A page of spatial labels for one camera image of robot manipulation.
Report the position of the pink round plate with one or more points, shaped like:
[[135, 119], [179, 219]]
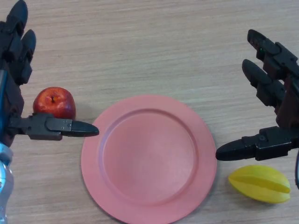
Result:
[[149, 163]]

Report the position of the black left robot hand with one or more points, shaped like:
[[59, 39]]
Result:
[[14, 70]]

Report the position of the yellow starfruit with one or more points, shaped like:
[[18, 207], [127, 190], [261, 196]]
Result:
[[259, 186]]

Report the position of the red apple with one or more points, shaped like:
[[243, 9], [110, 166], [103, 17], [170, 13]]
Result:
[[54, 102]]

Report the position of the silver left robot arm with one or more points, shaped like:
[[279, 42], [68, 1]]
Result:
[[3, 182]]

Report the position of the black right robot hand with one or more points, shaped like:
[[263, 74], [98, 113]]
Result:
[[287, 98]]

